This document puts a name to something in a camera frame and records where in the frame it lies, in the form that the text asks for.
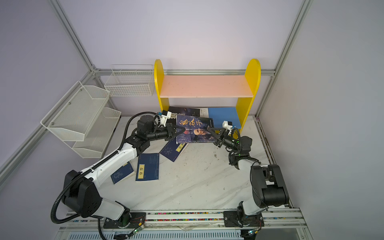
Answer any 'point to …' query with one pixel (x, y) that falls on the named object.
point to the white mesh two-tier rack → (82, 117)
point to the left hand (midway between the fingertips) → (184, 130)
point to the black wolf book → (184, 111)
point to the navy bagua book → (171, 149)
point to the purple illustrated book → (196, 129)
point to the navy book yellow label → (147, 168)
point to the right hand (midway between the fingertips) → (207, 134)
